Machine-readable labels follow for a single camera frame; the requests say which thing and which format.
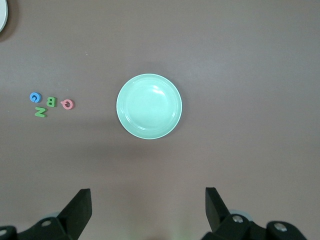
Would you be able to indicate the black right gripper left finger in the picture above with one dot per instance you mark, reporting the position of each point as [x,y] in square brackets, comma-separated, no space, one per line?
[75,212]

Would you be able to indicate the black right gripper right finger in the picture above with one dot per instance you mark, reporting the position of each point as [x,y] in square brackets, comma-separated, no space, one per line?
[217,215]

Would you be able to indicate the green letter N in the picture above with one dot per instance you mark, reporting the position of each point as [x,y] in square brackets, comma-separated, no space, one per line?
[40,112]

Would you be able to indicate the pink letter Q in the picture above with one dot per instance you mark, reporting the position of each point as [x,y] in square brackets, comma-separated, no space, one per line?
[72,104]

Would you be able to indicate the green letter B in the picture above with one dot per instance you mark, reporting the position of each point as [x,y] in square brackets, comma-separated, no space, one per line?
[51,102]

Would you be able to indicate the blue letter G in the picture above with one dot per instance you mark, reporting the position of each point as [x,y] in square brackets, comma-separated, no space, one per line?
[31,97]

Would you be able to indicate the light green plate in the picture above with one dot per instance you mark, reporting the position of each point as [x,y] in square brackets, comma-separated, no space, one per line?
[149,106]

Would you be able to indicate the beige plate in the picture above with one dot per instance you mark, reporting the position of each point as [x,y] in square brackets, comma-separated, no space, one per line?
[2,12]

